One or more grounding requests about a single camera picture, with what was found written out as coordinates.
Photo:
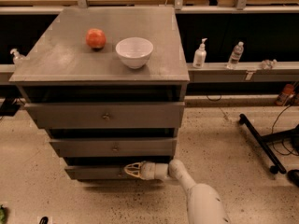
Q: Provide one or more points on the orange spray can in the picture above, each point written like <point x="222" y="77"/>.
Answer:
<point x="285" y="94"/>

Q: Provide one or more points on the black wheeled stand base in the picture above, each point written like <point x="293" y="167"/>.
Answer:
<point x="265" y="140"/>

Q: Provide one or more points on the clear plastic water bottle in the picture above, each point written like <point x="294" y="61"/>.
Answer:
<point x="235" y="55"/>

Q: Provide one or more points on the crumpled clear plastic wrap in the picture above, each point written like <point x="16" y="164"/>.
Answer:
<point x="268" y="65"/>

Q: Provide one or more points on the red apple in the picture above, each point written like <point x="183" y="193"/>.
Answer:
<point x="96" y="38"/>

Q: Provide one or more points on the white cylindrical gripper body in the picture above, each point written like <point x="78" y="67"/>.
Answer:
<point x="149" y="171"/>

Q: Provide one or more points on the white ceramic bowl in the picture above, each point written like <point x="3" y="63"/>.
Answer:
<point x="134" y="52"/>

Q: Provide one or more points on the white pump lotion bottle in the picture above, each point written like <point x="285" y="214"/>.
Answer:
<point x="200" y="55"/>

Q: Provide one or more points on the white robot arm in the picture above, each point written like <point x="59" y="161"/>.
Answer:
<point x="204" y="205"/>

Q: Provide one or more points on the grey middle drawer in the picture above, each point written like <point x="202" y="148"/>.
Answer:
<point x="109" y="147"/>

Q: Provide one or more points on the grey wooden drawer cabinet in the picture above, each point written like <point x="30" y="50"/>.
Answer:
<point x="62" y="68"/>

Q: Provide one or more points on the yellow lattice gripper finger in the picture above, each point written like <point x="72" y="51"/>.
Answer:
<point x="134" y="169"/>

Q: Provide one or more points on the grey drawer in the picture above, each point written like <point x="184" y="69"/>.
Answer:
<point x="111" y="172"/>
<point x="109" y="147"/>
<point x="106" y="115"/>

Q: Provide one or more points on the grey bottom drawer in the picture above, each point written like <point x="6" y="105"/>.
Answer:
<point x="111" y="172"/>

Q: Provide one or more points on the clear pump bottle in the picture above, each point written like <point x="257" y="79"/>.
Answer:
<point x="17" y="57"/>

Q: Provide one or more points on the grey top drawer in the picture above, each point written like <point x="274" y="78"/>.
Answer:
<point x="106" y="115"/>

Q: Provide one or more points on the green object at edge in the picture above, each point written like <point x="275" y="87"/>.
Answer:
<point x="2" y="215"/>

